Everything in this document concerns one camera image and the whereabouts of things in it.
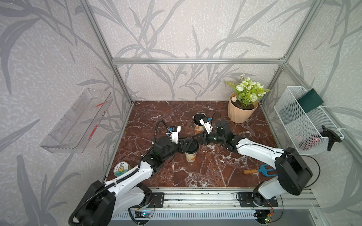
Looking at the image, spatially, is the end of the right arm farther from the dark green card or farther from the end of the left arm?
the dark green card

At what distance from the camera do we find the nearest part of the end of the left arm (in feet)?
2.02

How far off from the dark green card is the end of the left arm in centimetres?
62

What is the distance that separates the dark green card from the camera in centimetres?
70
